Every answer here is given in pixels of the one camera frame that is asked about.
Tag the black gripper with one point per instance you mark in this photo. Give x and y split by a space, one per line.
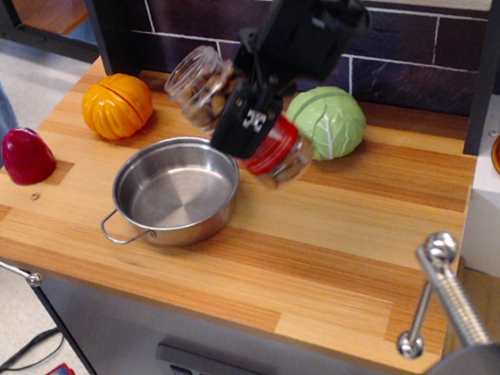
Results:
296 38

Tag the clear almond jar red label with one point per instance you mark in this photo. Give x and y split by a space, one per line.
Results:
241 117

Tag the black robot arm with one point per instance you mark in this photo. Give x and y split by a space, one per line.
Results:
295 39

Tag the stainless steel pot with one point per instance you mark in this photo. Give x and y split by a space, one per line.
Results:
175 192

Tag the green toy cabbage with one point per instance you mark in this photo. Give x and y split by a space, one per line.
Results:
331 118

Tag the orange toy pumpkin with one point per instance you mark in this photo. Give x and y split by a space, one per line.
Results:
118 106

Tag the dark red toy vegetable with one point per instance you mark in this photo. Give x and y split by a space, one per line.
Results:
27 158

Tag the right metal clamp screw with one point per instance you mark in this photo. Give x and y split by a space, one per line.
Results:
436 256

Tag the dark shelf post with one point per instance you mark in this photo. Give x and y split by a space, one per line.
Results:
488 67

